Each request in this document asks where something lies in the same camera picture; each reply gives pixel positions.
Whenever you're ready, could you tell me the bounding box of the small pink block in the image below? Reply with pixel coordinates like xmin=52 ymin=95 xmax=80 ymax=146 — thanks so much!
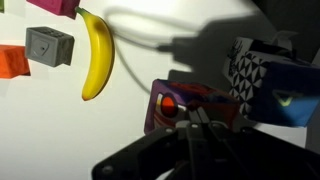
xmin=25 ymin=0 xmax=82 ymax=20

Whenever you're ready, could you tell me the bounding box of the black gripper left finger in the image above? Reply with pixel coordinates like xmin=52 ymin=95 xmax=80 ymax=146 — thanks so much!
xmin=91 ymin=107 xmax=202 ymax=180

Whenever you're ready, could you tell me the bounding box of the small orange block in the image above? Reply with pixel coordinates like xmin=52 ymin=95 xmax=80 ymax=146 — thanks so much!
xmin=0 ymin=44 xmax=32 ymax=80

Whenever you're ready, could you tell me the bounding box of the blue number four cube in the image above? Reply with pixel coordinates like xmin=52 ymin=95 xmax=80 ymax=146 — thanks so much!
xmin=229 ymin=56 xmax=320 ymax=129

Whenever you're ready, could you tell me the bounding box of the black white patterned cube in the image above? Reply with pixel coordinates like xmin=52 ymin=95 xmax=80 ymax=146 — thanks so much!
xmin=222 ymin=30 xmax=301 ymax=79

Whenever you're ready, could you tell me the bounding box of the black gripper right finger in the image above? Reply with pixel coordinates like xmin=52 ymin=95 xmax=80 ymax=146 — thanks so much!
xmin=199 ymin=107 xmax=320 ymax=180

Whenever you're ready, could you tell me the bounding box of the yellow banana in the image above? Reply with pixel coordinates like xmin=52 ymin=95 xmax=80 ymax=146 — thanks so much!
xmin=75 ymin=6 xmax=116 ymax=102

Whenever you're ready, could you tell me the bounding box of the small gray block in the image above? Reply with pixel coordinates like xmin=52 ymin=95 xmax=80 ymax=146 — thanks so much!
xmin=24 ymin=26 xmax=76 ymax=68

